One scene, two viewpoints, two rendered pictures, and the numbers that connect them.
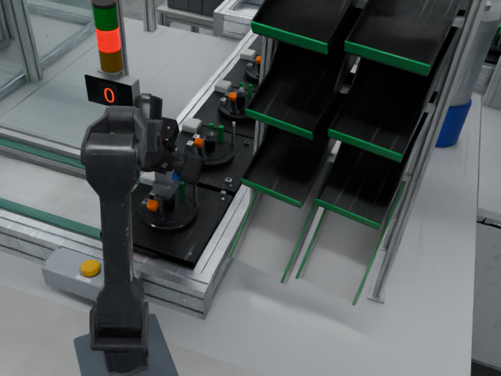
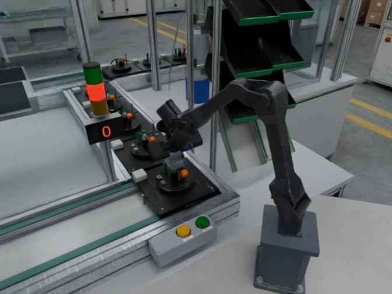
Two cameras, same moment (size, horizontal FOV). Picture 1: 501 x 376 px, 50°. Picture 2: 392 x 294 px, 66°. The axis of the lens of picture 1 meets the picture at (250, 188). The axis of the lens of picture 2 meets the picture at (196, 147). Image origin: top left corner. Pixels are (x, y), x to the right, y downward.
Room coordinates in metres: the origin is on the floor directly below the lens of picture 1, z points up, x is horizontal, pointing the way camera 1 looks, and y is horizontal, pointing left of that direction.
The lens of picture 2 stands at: (0.29, 0.78, 1.69)
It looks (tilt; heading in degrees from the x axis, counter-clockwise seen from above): 33 degrees down; 312
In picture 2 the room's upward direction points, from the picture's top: straight up
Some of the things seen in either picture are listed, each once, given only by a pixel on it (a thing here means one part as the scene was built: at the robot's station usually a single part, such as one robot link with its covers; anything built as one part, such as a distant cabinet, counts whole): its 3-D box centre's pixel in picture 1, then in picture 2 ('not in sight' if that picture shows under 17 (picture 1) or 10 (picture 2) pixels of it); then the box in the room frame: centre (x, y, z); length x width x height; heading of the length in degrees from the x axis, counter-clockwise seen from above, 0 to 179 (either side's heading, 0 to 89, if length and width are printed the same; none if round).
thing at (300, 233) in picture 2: (124, 348); (291, 217); (0.48, 0.19, 1.09); 0.07 x 0.07 x 0.06; 28
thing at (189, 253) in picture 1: (169, 215); (174, 184); (0.93, 0.19, 0.96); 0.24 x 0.24 x 0.02; 74
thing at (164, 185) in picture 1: (168, 173); (171, 154); (0.93, 0.19, 1.09); 0.08 x 0.04 x 0.07; 164
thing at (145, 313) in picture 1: (118, 326); (293, 202); (0.48, 0.19, 1.15); 0.09 x 0.07 x 0.06; 94
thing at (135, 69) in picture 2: not in sight; (120, 63); (2.13, -0.45, 1.01); 0.24 x 0.24 x 0.13; 74
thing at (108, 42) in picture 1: (108, 37); (95, 90); (1.09, 0.34, 1.33); 0.05 x 0.05 x 0.05
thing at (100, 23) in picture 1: (105, 15); (93, 74); (1.09, 0.34, 1.38); 0.05 x 0.05 x 0.05
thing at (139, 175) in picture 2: (151, 179); (139, 177); (1.05, 0.26, 0.97); 0.05 x 0.05 x 0.04; 74
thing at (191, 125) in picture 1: (209, 142); (145, 141); (1.17, 0.12, 1.01); 0.24 x 0.24 x 0.13; 74
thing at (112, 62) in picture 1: (110, 57); (98, 105); (1.09, 0.34, 1.28); 0.05 x 0.05 x 0.05
